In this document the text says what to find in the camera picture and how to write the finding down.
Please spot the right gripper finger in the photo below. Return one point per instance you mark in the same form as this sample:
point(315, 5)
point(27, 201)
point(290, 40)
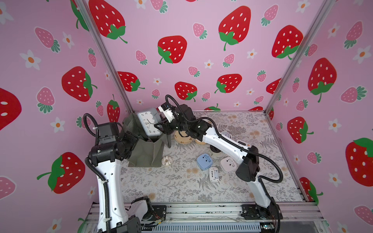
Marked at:
point(165, 129)
point(168, 114)

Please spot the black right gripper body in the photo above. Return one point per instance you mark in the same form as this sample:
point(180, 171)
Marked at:
point(166, 126)

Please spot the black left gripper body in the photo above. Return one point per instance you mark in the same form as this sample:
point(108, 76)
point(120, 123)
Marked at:
point(127, 143)

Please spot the grey square analog clock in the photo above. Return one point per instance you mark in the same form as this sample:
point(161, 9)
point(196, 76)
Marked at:
point(148, 119)

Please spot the olive green canvas bag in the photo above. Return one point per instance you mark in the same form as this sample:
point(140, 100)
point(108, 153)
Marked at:
point(148, 152)

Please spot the white round alarm clock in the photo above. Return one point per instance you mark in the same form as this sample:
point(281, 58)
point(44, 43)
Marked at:
point(226, 134)

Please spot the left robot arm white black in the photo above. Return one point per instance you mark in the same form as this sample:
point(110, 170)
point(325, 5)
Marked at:
point(113, 144)

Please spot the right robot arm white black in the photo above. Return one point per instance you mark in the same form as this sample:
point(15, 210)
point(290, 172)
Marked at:
point(247, 157)

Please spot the peach round alarm clock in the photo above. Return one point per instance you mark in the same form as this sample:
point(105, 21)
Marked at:
point(199, 142)

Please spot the small black round clock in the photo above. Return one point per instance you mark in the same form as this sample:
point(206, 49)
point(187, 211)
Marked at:
point(214, 149)

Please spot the light blue alarm clock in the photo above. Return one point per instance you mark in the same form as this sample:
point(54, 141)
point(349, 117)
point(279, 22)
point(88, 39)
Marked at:
point(204, 161)

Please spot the small white digital clock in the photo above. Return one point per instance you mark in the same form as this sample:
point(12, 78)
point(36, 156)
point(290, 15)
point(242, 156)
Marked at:
point(214, 174)

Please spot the white pink alarm clock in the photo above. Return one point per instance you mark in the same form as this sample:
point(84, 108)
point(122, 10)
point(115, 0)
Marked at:
point(228, 165)

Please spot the yellow ceramic plate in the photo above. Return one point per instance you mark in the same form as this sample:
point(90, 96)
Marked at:
point(181, 137)

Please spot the beige striped small ball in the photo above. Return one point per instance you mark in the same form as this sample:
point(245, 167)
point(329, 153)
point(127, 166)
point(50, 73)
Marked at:
point(167, 160)

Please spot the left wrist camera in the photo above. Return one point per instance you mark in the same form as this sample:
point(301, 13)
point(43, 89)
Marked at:
point(108, 132)

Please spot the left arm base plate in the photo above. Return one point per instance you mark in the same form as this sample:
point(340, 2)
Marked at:
point(144, 213)

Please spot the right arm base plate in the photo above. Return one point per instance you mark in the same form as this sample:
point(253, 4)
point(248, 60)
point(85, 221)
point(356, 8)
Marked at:
point(256, 212)

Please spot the aluminium frame rail front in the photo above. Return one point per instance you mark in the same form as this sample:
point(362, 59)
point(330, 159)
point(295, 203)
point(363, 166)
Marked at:
point(233, 212)

